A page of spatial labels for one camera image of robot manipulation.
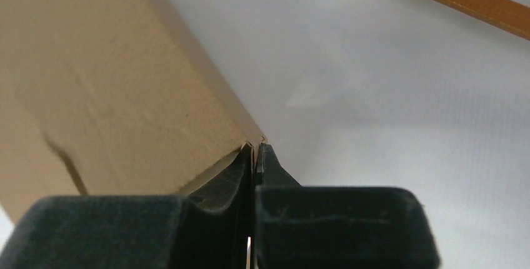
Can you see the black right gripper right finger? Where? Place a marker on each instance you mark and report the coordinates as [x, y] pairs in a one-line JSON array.
[[299, 226]]

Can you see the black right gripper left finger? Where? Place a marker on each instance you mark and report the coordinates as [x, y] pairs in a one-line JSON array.
[[208, 228]]

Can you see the brown cardboard box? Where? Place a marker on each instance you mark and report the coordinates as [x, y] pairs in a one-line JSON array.
[[103, 97]]

